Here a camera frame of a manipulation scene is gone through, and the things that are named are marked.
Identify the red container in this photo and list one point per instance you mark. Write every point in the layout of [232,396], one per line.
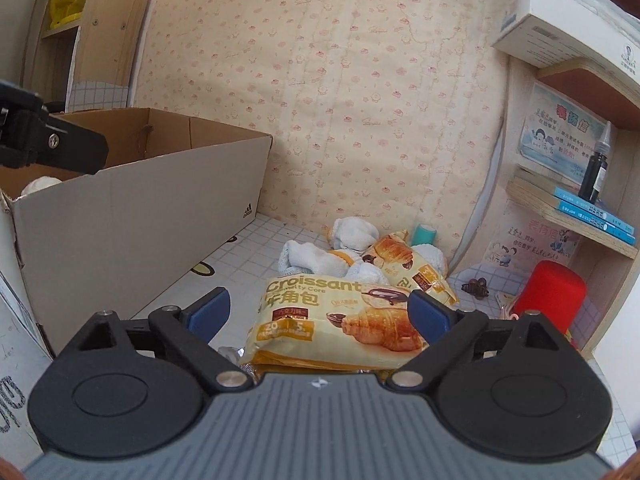
[550,295]

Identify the yellow croissant packet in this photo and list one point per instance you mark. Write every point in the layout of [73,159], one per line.
[400,260]
[310,310]

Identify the brown hair clip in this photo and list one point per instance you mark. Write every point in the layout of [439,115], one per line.
[474,288]

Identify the teal roll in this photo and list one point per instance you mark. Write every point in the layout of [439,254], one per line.
[424,235]

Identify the white printed board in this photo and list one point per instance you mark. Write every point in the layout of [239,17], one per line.
[20,360]

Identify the black dropper bottle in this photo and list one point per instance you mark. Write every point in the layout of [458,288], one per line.
[595,170]

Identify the blue book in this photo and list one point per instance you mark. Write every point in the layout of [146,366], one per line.
[600,225]
[590,207]

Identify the white sock with orange band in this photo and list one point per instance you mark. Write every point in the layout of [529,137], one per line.
[357,232]

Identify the cardboard box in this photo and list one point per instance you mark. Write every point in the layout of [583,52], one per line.
[125,220]

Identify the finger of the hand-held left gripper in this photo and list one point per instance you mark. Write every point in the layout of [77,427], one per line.
[65,147]

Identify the pink certificate poster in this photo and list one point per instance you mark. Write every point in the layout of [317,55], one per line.
[530,245]

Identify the white carton box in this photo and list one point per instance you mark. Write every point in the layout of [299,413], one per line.
[555,25]

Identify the wooden side shelf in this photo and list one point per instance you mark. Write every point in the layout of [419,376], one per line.
[110,35]

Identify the white grid desktop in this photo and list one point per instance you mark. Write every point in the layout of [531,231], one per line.
[260,245]

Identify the yellow plastic object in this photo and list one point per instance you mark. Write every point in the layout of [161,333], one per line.
[67,2]

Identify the white socks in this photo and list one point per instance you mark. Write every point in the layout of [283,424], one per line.
[310,257]

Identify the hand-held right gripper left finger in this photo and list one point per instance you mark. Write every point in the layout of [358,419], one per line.
[210,307]

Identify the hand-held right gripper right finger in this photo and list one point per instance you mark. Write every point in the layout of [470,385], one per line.
[430,312]

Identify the blue certificate poster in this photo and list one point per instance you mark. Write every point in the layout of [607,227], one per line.
[555,130]

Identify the wooden bookshelf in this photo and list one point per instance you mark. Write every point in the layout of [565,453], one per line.
[600,270]

